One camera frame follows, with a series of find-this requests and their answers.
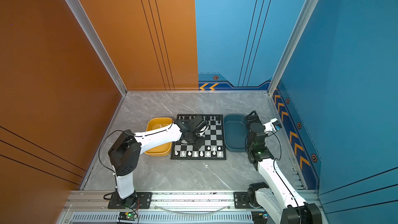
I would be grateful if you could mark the black white chess board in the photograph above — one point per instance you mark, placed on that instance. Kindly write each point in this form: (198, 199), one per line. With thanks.
(214, 147)

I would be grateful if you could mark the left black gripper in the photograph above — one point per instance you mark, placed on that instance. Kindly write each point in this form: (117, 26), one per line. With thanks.
(199, 145)

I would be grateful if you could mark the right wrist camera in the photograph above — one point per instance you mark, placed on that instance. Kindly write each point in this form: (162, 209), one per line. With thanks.
(272, 126)

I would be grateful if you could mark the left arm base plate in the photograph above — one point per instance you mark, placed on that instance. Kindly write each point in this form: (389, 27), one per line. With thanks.
(138, 200)

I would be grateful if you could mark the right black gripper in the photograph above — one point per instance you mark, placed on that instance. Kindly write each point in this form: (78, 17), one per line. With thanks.
(253, 118)

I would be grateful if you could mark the teal plastic tray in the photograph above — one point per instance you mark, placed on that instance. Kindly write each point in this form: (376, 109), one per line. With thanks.
(236, 132)

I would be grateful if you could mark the yellow plastic tray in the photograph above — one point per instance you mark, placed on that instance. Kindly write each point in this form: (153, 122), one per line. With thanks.
(162, 150)

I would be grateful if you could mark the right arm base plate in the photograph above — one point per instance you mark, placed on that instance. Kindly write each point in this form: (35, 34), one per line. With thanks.
(242, 200)

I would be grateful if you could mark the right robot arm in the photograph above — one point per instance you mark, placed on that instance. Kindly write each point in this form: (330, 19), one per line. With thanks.
(275, 195)

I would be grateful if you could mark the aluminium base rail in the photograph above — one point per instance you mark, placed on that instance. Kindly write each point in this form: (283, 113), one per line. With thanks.
(162, 200)

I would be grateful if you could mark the left green circuit board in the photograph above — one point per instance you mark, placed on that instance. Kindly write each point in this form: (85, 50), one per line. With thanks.
(128, 218)

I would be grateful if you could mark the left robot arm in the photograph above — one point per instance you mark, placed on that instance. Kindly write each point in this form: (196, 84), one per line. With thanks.
(126, 150)

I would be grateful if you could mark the right circuit board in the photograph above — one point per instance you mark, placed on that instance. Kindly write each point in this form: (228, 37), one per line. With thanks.
(260, 217)

